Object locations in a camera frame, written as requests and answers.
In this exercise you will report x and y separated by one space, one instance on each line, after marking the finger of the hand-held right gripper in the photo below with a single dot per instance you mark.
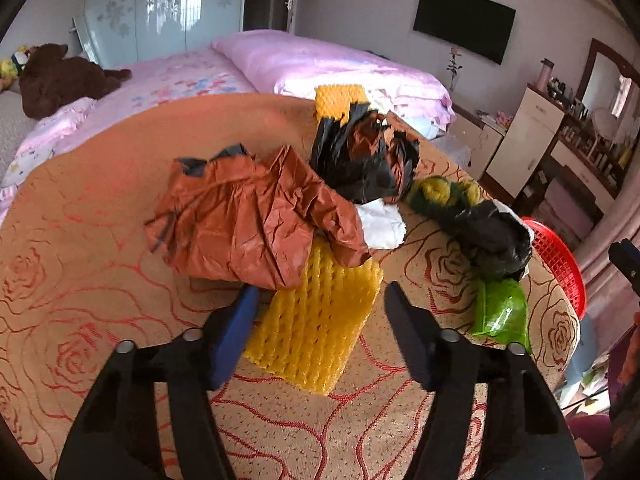
626 260

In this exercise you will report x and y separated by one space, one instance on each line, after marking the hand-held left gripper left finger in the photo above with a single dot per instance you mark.
235 332

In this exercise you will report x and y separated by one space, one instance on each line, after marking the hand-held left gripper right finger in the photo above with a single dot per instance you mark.
411 337

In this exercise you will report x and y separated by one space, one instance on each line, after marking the red plastic basket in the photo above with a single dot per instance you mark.
555 255

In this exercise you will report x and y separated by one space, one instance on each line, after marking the large yellow foam net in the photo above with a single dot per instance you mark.
310 325

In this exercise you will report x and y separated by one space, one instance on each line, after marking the green plastic wrapper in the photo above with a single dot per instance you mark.
500 310

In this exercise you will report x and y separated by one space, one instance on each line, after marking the white tissue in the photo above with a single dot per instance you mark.
382 227

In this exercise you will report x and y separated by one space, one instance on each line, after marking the orange-brown plastic bag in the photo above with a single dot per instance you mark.
240 210

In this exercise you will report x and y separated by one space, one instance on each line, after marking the black plastic bag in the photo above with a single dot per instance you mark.
490 242

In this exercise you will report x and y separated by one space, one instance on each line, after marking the green yellow foam net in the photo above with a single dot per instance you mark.
435 192

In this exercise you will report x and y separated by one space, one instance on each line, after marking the person's right forearm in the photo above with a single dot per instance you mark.
627 370

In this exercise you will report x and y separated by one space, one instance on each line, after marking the storage boxes under dresser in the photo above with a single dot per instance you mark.
567 215

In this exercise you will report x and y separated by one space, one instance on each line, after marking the dressing table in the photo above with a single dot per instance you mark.
580 170

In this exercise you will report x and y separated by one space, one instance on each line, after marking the light blue stool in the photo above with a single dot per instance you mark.
580 350

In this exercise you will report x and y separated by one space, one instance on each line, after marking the row of cosmetic bottles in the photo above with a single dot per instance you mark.
600 145

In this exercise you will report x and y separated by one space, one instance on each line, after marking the orange rose-patterned tablecloth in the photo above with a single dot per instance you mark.
125 260

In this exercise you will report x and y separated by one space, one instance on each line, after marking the round white table mirror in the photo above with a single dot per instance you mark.
606 125

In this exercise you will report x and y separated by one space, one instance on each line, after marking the white tall cabinet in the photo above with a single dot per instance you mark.
525 140

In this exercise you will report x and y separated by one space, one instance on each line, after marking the black and orange crumpled bag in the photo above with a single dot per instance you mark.
370 170

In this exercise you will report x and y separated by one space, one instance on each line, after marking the purple stool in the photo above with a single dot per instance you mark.
592 437

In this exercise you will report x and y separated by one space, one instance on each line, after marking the wooden framed dresser mirror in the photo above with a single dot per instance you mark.
607 75

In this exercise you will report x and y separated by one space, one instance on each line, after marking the white nightstand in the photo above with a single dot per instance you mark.
475 140

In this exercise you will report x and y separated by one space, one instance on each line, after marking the pink thermos bottle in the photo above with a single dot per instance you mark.
546 74

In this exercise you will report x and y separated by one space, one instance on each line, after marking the light blue folded blanket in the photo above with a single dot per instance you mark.
427 127

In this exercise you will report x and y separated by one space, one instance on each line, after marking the small yellow foam net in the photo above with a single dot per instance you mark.
337 100

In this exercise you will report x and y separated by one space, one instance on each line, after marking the rose in vase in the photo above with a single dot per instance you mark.
454 67

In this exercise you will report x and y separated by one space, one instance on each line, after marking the pink floral bed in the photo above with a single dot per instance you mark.
175 80

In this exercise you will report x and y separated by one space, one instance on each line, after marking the pink printed pillow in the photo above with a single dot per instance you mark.
55 130

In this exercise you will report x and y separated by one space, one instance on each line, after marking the folded pink quilt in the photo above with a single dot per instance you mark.
310 60

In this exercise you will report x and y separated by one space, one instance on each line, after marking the brown teddy bear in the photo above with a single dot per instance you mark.
60 80

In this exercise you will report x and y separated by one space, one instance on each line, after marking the glass flower-patterned wardrobe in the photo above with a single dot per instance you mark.
160 5

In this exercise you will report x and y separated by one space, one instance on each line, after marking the yellow green plush toy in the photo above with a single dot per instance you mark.
10 67

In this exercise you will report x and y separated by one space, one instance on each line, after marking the black wall television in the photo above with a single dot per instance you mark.
462 22

